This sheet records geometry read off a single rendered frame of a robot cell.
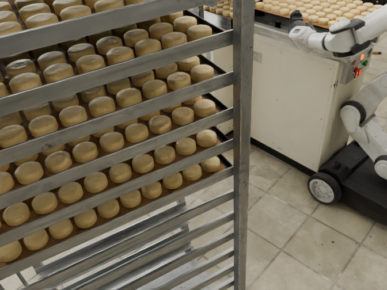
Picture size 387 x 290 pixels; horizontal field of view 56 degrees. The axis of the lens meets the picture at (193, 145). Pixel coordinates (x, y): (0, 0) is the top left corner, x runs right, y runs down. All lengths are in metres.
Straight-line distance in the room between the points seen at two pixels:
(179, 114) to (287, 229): 1.46
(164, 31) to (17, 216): 0.48
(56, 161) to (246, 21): 0.46
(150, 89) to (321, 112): 1.50
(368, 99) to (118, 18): 1.66
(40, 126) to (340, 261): 1.72
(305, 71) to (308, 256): 0.98
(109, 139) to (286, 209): 1.63
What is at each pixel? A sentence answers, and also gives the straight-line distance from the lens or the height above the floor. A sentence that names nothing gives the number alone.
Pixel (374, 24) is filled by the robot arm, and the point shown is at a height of 1.15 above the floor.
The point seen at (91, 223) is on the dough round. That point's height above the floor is 1.05.
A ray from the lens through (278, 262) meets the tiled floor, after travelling 2.05.
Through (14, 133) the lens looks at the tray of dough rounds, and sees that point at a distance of 0.73.
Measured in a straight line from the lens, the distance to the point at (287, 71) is 2.17.
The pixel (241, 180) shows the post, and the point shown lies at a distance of 0.94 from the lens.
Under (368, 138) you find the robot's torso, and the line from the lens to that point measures 2.22.
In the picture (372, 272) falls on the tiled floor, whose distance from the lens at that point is 2.13.
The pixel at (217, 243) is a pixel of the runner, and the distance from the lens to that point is 1.13.
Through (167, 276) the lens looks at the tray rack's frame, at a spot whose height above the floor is 0.15.
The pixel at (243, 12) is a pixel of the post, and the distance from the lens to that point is 0.71.
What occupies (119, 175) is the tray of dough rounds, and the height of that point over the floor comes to 1.15.
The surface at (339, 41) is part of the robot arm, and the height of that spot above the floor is 1.09.
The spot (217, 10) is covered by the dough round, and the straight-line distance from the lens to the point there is 2.39.
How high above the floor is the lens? 1.70
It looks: 39 degrees down
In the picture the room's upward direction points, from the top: 5 degrees counter-clockwise
